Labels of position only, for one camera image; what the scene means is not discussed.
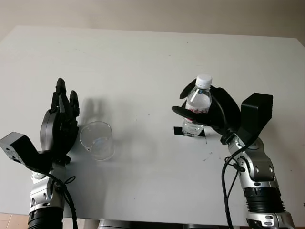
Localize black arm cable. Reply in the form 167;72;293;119
46;171;78;229
214;94;260;229

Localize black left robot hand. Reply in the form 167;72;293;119
39;77;80;165

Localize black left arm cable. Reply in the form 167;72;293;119
46;171;78;229

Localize black tape marker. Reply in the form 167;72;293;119
173;126;207;138

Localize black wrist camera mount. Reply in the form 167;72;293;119
0;132;54;173
239;93;274;144

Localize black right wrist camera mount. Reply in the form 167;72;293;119
239;93;274;144

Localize black robot torso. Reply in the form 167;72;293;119
97;219;198;229

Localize clear plastic water bottle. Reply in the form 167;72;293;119
182;74;213;137

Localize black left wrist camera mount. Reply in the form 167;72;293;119
0;132;54;173

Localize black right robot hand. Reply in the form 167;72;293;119
171;80;241;139

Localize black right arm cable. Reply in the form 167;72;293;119
214;94;260;229

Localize clear glass cup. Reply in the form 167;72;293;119
79;121;116;161

